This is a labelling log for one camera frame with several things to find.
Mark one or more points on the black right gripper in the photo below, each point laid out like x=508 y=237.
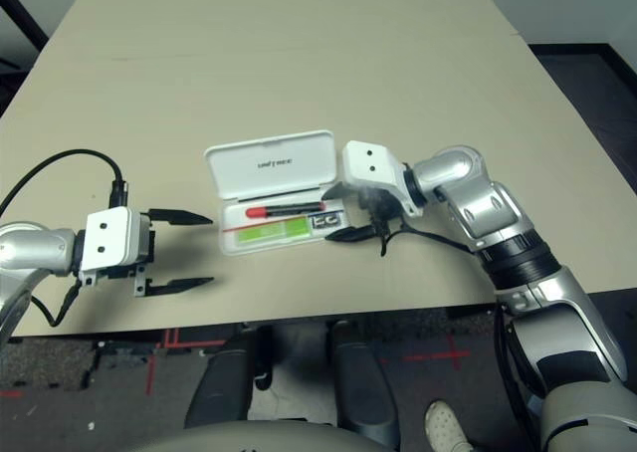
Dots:
x=380 y=208

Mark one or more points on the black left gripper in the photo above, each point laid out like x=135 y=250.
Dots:
x=143 y=238

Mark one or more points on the small grey eraser block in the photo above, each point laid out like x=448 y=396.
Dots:
x=326 y=220

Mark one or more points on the black marker with red cap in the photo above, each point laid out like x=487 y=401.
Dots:
x=293 y=207

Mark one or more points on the green white glue stick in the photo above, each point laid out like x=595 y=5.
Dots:
x=269 y=230

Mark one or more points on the white plastic pencil case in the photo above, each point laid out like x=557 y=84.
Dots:
x=278 y=163

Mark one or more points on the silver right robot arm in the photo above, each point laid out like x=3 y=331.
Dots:
x=458 y=168

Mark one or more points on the dark grey robot left leg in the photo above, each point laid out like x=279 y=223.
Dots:
x=224 y=377

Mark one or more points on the dark grey robot leg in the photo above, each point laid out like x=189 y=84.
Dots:
x=224 y=377
x=358 y=377

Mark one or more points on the dark grey robot right leg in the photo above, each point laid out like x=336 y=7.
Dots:
x=358 y=377

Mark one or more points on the beige robot torso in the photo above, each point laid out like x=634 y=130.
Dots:
x=274 y=442

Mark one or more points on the white bystander shoe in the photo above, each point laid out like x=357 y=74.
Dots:
x=445 y=427

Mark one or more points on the black framed side table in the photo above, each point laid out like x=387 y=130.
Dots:
x=22 y=16

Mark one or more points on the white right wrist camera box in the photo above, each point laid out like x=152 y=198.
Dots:
x=368 y=165

